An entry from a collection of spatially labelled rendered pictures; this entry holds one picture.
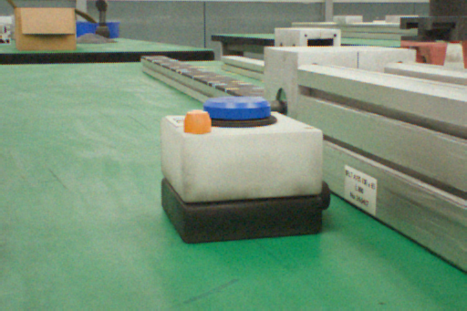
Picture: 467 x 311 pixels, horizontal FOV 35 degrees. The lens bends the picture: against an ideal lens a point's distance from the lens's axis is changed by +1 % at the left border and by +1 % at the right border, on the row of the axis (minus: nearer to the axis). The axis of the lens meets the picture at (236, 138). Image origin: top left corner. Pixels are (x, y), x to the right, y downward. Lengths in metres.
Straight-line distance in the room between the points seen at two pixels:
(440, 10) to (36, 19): 2.08
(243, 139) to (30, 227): 0.14
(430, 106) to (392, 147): 0.05
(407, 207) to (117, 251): 0.16
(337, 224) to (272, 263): 0.08
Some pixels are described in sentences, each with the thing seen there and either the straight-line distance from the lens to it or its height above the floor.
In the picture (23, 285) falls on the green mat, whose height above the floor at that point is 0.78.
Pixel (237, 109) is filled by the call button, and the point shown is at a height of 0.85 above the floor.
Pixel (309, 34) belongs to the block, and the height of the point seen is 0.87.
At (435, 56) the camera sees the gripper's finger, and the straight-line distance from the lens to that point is 0.79.
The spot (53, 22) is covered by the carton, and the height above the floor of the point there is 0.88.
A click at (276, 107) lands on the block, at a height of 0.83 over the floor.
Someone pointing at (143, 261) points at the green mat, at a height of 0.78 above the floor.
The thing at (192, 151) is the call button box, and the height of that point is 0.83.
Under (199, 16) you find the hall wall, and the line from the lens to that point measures 12.12.
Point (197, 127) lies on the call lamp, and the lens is 0.39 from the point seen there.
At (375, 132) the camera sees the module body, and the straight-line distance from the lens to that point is 0.44.
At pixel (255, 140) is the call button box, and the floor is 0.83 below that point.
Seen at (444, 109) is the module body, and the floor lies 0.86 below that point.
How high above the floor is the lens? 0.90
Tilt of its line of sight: 9 degrees down
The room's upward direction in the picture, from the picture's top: straight up
